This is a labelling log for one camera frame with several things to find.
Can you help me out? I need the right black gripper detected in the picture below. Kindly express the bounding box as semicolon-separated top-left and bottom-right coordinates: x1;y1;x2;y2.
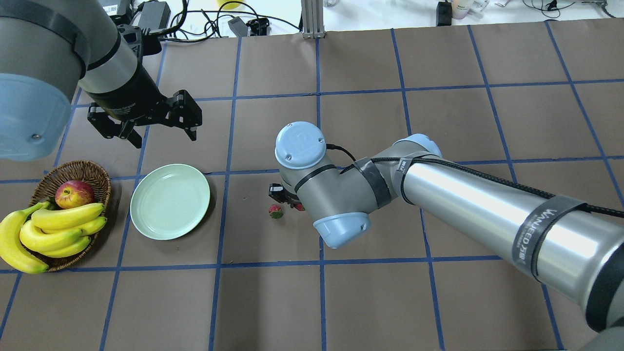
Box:
268;183;300;208

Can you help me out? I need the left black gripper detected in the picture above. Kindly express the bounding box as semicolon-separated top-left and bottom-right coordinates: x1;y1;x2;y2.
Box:
88;71;203;149

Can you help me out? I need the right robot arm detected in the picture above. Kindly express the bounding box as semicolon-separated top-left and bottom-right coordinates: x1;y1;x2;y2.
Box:
270;121;624;332

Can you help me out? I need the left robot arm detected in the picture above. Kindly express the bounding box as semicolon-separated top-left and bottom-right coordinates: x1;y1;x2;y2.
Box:
0;0;203;161

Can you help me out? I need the light green plate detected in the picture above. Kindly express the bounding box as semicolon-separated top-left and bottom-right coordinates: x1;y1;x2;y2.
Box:
130;164;211;240

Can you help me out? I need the red apple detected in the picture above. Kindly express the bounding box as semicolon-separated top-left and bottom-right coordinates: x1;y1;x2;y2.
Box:
54;180;95;209

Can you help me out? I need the black power adapter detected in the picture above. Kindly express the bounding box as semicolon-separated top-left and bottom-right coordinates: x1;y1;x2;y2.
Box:
137;0;170;33

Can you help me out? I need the yellow banana bunch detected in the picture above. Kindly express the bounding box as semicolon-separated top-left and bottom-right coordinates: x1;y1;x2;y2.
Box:
0;202;107;274

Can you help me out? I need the aluminium frame post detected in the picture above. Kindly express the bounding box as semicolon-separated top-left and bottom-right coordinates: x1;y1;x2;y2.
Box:
301;0;326;39

